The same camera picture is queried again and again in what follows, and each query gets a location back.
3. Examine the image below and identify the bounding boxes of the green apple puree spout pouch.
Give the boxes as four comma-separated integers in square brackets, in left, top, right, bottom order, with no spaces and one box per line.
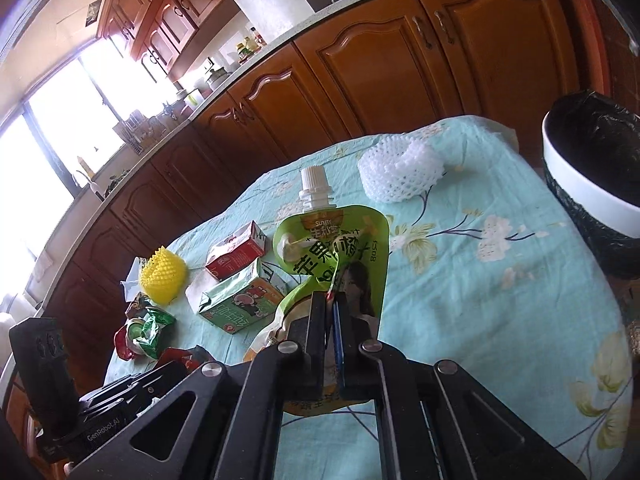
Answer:
[243,164,392,418]

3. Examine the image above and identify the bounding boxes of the wooden upper cabinets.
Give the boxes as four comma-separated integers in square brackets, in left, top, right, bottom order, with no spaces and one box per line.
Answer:
[98,0,240,82]

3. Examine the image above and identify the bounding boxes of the yellow foam fruit net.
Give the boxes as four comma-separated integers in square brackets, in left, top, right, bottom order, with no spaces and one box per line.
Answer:
[139,247,189,306]

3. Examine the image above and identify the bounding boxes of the green crumpled snack bag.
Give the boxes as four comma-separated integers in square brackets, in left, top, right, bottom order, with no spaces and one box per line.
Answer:
[114,292,176,361]

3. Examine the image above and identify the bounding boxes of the red white small carton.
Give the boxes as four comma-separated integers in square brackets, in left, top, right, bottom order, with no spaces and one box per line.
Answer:
[205,221,268,281]

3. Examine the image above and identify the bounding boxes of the green drink carton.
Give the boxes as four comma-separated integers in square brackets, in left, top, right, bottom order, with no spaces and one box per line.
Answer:
[194,259,288,334]

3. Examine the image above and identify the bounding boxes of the white trash bin black liner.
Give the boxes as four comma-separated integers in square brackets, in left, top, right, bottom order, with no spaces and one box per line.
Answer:
[541,90,639,280]

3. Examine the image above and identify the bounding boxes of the white foam fruit net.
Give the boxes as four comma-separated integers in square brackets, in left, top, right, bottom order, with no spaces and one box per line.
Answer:
[357,136,445,204]

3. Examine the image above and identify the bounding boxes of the floral light-blue tablecloth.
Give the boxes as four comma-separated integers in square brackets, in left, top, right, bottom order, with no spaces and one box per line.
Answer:
[102,114,634,480]

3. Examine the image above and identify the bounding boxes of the wooden base cabinets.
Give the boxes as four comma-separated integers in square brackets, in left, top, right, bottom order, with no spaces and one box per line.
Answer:
[4,0,582,461]

